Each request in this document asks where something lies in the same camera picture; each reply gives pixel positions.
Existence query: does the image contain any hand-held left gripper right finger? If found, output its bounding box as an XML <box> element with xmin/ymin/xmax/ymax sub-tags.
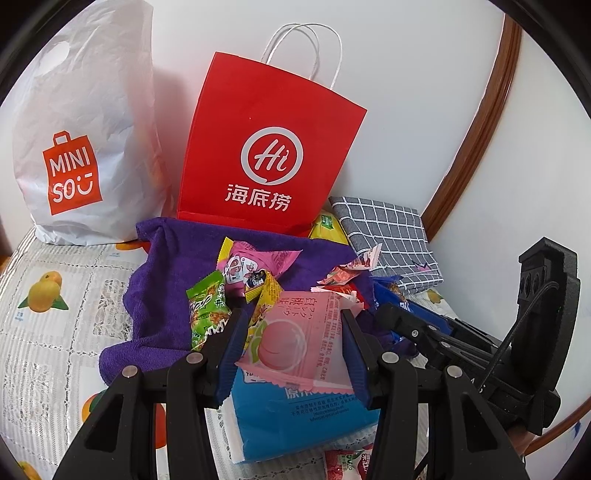
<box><xmin>341</xmin><ymin>310</ymin><xmax>532</xmax><ymax>480</ymax></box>

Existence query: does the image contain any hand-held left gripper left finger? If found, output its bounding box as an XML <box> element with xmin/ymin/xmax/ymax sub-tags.
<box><xmin>52</xmin><ymin>308</ymin><xmax>247</xmax><ymax>480</ymax></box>

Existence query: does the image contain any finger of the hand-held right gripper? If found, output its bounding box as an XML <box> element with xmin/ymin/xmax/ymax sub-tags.
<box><xmin>414</xmin><ymin>339</ymin><xmax>485</xmax><ymax>393</ymax></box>
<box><xmin>376</xmin><ymin>302</ymin><xmax>506</xmax><ymax>358</ymax></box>

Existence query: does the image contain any pale pink peach snack packet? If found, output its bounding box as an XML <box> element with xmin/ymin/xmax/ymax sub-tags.
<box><xmin>235</xmin><ymin>290</ymin><xmax>365</xmax><ymax>394</ymax></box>

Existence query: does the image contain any pink cartoon snack packet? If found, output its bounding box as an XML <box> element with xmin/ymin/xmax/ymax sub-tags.
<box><xmin>217</xmin><ymin>237</ymin><xmax>304</xmax><ymax>297</ymax></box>

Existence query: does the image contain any blue snack packet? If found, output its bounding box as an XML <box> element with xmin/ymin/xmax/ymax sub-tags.
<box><xmin>373</xmin><ymin>281</ymin><xmax>462</xmax><ymax>334</ymax></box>

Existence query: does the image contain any pink white cartoon packet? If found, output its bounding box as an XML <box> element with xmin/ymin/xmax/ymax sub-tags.
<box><xmin>318</xmin><ymin>244</ymin><xmax>382</xmax><ymax>288</ymax></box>

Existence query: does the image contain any blue tissue pack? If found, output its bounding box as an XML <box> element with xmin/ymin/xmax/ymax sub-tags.
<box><xmin>222</xmin><ymin>367</ymin><xmax>385</xmax><ymax>465</ymax></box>

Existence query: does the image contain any grey checked cloth pouch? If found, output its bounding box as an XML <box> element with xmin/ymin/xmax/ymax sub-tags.
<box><xmin>329</xmin><ymin>196</ymin><xmax>443</xmax><ymax>294</ymax></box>

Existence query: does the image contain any red white snack packet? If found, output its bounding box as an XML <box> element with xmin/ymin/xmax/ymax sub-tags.
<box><xmin>323</xmin><ymin>444</ymin><xmax>378</xmax><ymax>480</ymax></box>

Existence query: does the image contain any purple towel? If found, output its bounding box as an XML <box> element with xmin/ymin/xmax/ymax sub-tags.
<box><xmin>99</xmin><ymin>218</ymin><xmax>384</xmax><ymax>386</ymax></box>

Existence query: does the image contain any yellow green snack packet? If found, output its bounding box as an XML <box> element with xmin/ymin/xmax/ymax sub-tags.
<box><xmin>308</xmin><ymin>210</ymin><xmax>352</xmax><ymax>246</ymax></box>

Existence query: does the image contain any fruit print tablecloth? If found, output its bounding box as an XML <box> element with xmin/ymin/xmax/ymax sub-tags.
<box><xmin>0</xmin><ymin>226</ymin><xmax>462</xmax><ymax>480</ymax></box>

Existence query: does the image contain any brown wooden trim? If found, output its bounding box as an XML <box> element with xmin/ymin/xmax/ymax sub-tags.
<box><xmin>422</xmin><ymin>16</ymin><xmax>522</xmax><ymax>243</ymax></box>

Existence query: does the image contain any red paper bag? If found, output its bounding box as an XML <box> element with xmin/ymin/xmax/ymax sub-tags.
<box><xmin>177</xmin><ymin>23</ymin><xmax>368</xmax><ymax>232</ymax></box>

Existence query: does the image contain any white plastic bag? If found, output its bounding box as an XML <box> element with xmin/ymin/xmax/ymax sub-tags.
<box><xmin>13</xmin><ymin>0</ymin><xmax>163</xmax><ymax>245</ymax></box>

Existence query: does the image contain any black cable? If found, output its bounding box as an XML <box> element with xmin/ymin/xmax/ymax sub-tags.
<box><xmin>480</xmin><ymin>281</ymin><xmax>561</xmax><ymax>385</ymax></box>

